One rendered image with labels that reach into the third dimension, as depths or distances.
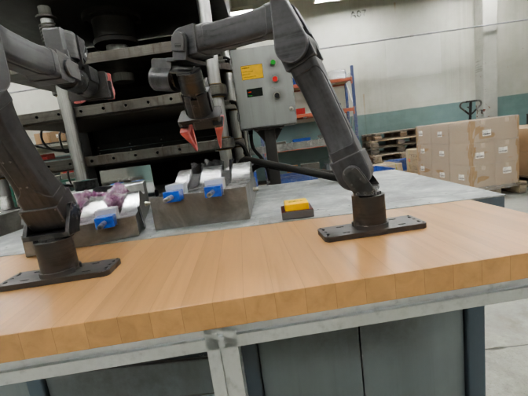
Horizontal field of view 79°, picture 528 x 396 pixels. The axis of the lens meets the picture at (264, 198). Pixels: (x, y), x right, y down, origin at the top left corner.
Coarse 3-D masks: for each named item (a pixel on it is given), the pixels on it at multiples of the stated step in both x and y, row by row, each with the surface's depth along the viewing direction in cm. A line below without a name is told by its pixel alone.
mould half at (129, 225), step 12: (144, 180) 128; (72, 192) 113; (132, 192) 101; (144, 192) 118; (84, 204) 95; (96, 204) 96; (132, 204) 96; (144, 204) 109; (84, 216) 91; (120, 216) 85; (132, 216) 83; (144, 216) 103; (84, 228) 80; (108, 228) 82; (120, 228) 83; (132, 228) 84; (84, 240) 81; (96, 240) 82; (108, 240) 82
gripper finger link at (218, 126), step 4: (208, 120) 77; (212, 120) 77; (192, 124) 78; (196, 124) 77; (200, 124) 77; (204, 124) 77; (208, 124) 77; (212, 124) 78; (216, 124) 78; (220, 124) 78; (196, 128) 78; (200, 128) 78; (204, 128) 78; (216, 128) 78; (220, 128) 78; (216, 132) 79; (220, 132) 79; (220, 136) 81; (220, 140) 82; (220, 144) 83
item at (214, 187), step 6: (210, 180) 86; (216, 180) 86; (222, 180) 86; (210, 186) 82; (216, 186) 82; (222, 186) 86; (204, 192) 82; (210, 192) 77; (216, 192) 82; (222, 192) 85
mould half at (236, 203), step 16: (208, 176) 111; (240, 176) 108; (192, 192) 86; (224, 192) 86; (240, 192) 85; (160, 208) 87; (176, 208) 86; (192, 208) 86; (208, 208) 86; (224, 208) 86; (240, 208) 86; (160, 224) 87; (176, 224) 87; (192, 224) 87
